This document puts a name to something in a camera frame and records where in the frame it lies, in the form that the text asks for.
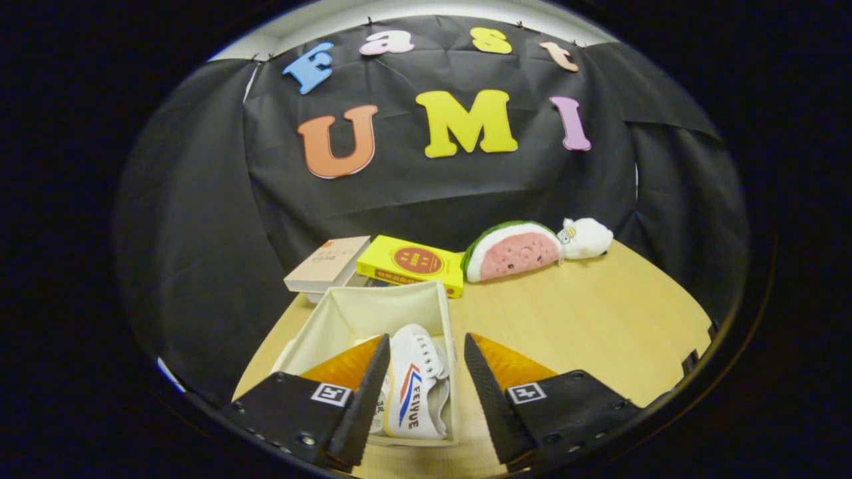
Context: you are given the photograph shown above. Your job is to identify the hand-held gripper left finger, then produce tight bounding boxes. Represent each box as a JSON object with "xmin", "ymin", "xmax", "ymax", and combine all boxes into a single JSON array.
[{"xmin": 223, "ymin": 334, "xmax": 391, "ymax": 470}]

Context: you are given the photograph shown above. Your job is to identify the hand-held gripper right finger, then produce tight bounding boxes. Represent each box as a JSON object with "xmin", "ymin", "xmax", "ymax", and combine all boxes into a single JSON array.
[{"xmin": 463, "ymin": 333, "xmax": 643, "ymax": 466}]

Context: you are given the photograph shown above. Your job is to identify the white canvas shoe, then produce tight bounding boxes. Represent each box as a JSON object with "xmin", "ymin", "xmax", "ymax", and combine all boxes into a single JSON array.
[
  {"xmin": 370, "ymin": 379, "xmax": 395, "ymax": 436},
  {"xmin": 384, "ymin": 324, "xmax": 451, "ymax": 440}
]

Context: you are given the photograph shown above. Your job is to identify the cream fabric storage box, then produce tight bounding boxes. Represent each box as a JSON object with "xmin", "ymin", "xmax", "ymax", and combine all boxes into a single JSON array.
[{"xmin": 272, "ymin": 280, "xmax": 460, "ymax": 446}]

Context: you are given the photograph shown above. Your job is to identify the dark book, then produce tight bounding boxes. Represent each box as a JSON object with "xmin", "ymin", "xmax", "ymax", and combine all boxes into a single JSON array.
[{"xmin": 343, "ymin": 274, "xmax": 403, "ymax": 289}]

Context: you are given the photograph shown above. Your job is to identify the yellow book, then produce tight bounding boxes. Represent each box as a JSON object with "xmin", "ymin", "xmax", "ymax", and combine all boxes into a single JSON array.
[{"xmin": 356, "ymin": 235, "xmax": 465, "ymax": 299}]

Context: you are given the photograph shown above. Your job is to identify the watermelon slice plush toy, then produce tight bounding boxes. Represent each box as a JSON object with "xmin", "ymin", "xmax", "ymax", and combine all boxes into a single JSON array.
[{"xmin": 461, "ymin": 221, "xmax": 564, "ymax": 283}]

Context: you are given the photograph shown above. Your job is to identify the beige book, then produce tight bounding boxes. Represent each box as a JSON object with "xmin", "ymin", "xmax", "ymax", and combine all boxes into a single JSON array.
[{"xmin": 284, "ymin": 236, "xmax": 371, "ymax": 294}]

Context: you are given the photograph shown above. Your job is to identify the white plush toy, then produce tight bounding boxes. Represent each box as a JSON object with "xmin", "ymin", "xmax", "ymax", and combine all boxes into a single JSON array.
[{"xmin": 558, "ymin": 218, "xmax": 614, "ymax": 261}]

